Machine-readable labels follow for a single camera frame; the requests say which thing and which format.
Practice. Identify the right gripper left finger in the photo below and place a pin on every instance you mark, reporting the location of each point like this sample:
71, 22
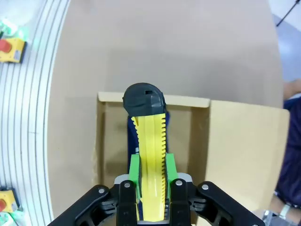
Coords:
117, 207

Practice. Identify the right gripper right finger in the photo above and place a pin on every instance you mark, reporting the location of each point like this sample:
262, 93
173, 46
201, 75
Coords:
188, 207

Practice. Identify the yellow utility knife black cap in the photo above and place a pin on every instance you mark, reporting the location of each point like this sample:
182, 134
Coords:
150, 150

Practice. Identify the navy pouch with white print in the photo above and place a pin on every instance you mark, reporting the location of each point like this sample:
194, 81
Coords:
132, 139

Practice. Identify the brown cardboard box with lid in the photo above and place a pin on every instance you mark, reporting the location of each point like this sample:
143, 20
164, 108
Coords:
235, 146

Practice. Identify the yellow emergency stop button box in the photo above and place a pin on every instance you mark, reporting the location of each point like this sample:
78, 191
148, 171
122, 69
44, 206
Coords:
7, 201
10, 50

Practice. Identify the person's left hand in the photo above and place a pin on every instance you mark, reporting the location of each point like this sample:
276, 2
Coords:
277, 203

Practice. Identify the person's right hand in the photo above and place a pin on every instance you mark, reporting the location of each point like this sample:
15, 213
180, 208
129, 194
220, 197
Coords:
292, 90

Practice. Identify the silver wristwatch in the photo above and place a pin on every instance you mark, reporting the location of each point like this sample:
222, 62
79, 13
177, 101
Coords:
285, 212

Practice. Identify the person in dark purple jacket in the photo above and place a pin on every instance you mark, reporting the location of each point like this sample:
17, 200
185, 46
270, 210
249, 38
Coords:
294, 153

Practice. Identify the black tripod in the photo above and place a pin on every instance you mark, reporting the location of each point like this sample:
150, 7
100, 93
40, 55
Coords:
287, 14

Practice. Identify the aluminium profile frame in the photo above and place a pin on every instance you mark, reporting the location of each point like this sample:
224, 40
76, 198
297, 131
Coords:
28, 117

